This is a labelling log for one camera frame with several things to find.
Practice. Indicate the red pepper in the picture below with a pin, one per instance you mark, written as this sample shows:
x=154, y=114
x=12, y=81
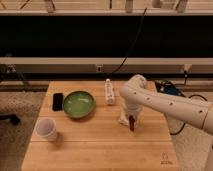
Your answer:
x=131, y=123

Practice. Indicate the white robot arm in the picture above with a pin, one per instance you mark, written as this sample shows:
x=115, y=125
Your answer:
x=136, y=95

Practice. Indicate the white tube bottle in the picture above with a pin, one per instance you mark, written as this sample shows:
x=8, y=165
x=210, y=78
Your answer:
x=109, y=93

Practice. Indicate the green bowl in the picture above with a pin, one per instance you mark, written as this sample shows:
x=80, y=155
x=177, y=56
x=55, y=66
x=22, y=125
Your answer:
x=78, y=104

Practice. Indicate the black phone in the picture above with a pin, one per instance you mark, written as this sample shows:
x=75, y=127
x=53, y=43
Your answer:
x=57, y=101

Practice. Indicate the blue power adapter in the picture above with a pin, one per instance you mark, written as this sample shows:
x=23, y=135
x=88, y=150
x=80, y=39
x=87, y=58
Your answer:
x=171, y=90

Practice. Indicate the white paper cup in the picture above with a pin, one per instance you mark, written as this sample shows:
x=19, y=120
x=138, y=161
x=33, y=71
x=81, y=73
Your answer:
x=46, y=129

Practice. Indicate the black chair base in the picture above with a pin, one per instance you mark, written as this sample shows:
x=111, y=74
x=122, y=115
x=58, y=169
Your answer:
x=12, y=117

